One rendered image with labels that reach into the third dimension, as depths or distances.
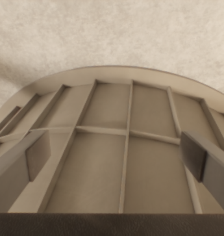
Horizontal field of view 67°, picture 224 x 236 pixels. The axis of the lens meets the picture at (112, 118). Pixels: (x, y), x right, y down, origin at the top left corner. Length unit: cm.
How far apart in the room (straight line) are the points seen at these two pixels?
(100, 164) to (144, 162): 13
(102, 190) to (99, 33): 67
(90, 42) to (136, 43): 22
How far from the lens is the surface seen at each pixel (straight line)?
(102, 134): 61
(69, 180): 52
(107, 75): 91
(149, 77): 90
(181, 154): 17
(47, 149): 16
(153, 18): 85
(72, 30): 90
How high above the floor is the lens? 83
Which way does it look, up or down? 50 degrees down
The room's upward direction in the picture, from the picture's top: 168 degrees counter-clockwise
